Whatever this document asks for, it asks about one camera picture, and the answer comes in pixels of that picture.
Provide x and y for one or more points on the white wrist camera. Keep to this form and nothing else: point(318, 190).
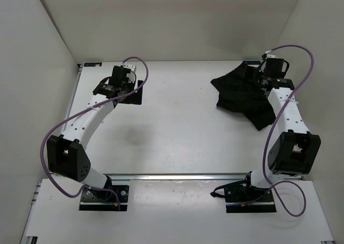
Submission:
point(130, 71)
point(268, 55)

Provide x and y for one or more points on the aluminium front rail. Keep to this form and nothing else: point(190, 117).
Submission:
point(177, 177)

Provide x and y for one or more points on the black pleated skirt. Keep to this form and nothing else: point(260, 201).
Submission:
point(252, 103)

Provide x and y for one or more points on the left blue corner label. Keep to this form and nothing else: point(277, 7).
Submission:
point(92, 64)

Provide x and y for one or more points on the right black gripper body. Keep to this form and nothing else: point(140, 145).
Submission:
point(263, 76)

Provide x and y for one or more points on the left aluminium side rail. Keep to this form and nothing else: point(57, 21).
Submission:
point(80, 67)

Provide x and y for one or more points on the blue corner label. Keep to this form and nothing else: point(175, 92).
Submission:
point(92, 64)
point(252, 62)

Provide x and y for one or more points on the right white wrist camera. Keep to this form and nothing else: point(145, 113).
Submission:
point(268, 55)

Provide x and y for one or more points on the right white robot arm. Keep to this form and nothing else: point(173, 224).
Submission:
point(292, 148)

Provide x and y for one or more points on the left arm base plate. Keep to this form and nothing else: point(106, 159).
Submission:
point(92, 200)

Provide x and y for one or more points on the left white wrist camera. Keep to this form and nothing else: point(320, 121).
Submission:
point(130, 71)

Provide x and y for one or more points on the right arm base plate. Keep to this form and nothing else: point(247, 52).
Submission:
point(241, 197)

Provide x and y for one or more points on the right blue corner label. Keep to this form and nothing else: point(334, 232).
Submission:
point(252, 62)

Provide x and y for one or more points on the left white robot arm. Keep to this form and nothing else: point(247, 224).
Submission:
point(66, 154)

